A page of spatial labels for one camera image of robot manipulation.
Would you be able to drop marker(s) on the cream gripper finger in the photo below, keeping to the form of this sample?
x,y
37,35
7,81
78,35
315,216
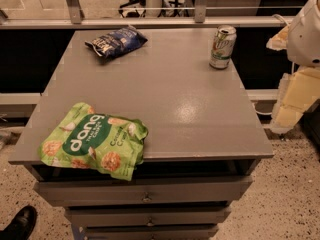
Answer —
x,y
297,92
279,41

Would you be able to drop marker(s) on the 7up soda can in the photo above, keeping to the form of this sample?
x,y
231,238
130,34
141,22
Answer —
x,y
222,47

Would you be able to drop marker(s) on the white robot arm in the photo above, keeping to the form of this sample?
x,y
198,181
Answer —
x,y
303,42

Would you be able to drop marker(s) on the blue chip bag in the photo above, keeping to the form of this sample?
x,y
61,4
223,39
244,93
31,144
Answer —
x,y
118,42

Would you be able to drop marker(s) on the green rice chip bag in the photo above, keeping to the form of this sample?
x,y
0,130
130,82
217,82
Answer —
x,y
85,139

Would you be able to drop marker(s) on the grey drawer cabinet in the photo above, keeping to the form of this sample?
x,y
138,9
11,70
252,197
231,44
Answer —
x,y
204,139

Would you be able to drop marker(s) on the black office chair base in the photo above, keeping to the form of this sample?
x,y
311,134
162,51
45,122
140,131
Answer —
x,y
151,8

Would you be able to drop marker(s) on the black shoe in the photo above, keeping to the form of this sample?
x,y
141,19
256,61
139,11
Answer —
x,y
21,226

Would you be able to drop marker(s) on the metal railing frame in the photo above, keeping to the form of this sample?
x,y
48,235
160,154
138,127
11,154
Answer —
x,y
111,14

